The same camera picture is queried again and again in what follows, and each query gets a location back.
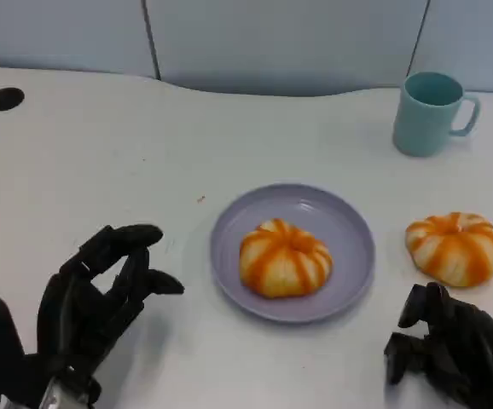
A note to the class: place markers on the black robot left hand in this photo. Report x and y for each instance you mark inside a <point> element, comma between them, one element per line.
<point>71,311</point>

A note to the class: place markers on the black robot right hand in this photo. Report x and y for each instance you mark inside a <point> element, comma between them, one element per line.
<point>468,349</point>

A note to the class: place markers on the orange white toy bread roll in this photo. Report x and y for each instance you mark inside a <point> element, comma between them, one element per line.
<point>455,249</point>
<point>285,260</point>

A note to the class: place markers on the lilac plate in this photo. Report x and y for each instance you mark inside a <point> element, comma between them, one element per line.
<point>357,255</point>

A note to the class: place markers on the pale green mug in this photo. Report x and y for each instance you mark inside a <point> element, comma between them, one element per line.
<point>419,127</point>

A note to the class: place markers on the grey partition panel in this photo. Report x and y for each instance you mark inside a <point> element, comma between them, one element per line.
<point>472,34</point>
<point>280,42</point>
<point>59,30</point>

